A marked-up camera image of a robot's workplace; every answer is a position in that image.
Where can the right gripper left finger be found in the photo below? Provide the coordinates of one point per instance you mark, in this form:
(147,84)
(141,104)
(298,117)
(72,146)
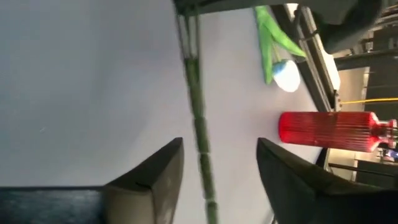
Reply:
(140,199)

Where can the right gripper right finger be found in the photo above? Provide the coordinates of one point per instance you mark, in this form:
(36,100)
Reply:
(311,199)

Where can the black aluminium table frame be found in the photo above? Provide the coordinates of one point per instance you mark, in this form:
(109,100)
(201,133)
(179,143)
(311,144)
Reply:
(312,84)

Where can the pink artificial flower bunch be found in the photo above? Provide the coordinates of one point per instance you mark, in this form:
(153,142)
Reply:
(202,133)

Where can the red ribbed glass vase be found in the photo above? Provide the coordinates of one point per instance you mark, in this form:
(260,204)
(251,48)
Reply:
(326,130)

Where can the white artificial tulip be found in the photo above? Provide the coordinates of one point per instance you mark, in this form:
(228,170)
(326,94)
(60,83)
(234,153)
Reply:
(286,77)

